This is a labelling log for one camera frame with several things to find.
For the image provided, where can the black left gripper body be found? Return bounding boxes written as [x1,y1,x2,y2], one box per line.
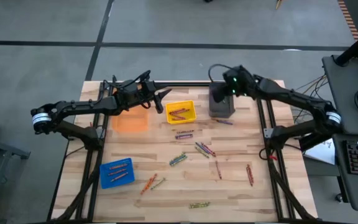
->
[114,70,164,114]

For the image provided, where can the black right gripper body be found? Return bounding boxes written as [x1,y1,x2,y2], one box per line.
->
[212,65,257,103]

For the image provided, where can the translucent orange plastic bin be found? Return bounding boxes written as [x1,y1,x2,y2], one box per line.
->
[112,85,150,131]

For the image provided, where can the yellow perforated plastic basket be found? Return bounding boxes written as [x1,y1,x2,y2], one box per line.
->
[165,100,198,125]

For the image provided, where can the grey plastic bin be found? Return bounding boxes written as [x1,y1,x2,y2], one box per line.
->
[208,82,236,119]

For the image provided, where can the blue perforated plastic basket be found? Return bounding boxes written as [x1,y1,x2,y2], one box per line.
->
[99,157,135,190]

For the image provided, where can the black stand beam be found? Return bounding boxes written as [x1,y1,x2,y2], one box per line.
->
[299,132,334,152]

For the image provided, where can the white paper sheet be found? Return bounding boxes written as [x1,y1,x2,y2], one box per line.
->
[303,136,337,166]

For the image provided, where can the grey desk top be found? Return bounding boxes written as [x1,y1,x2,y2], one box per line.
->
[333,133,358,212]
[321,55,358,136]

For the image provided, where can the black stand pole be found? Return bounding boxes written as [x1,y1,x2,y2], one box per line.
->
[334,23,358,67]

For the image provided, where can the grey metal cart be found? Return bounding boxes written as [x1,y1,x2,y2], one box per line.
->
[0,135,31,224]

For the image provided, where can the black aluminium table frame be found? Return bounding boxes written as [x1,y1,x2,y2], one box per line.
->
[47,73,321,224]

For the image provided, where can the cable bundle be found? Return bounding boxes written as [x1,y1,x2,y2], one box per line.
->
[293,73,331,125]

